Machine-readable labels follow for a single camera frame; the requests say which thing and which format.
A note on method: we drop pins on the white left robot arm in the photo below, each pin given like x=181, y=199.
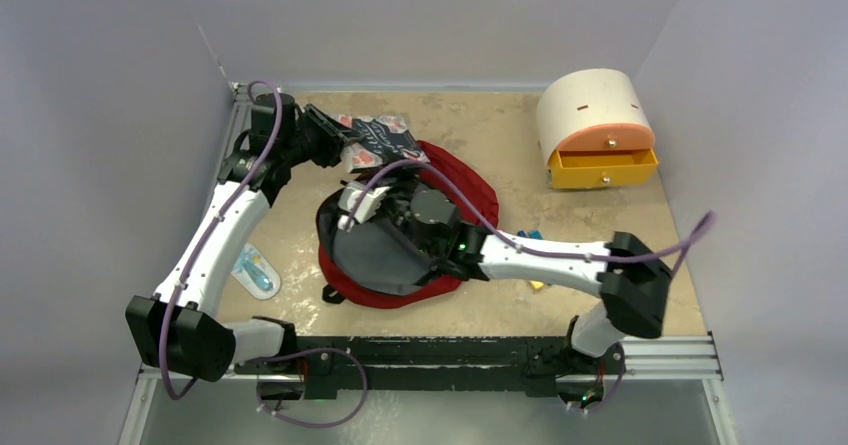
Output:
x=175, y=328

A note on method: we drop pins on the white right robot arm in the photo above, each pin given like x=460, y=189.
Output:
x=630, y=281

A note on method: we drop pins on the cream rounded drawer cabinet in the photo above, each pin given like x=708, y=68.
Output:
x=589, y=97

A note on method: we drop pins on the floral dark cover book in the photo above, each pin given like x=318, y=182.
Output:
x=376, y=141

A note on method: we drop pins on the white blue marker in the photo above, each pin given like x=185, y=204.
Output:
x=533, y=234

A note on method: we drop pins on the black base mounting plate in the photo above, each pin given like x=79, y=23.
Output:
x=538, y=366

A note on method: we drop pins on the red student backpack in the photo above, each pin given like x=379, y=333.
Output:
x=376, y=266

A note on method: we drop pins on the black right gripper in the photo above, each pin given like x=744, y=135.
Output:
x=408, y=187

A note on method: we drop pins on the orange upper drawer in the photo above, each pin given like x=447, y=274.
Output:
x=560, y=142

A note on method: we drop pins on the white blue oval case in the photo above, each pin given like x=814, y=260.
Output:
x=255, y=273

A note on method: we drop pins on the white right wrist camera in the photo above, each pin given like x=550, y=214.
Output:
x=357, y=205

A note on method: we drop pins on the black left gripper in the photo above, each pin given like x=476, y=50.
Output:
x=333, y=135

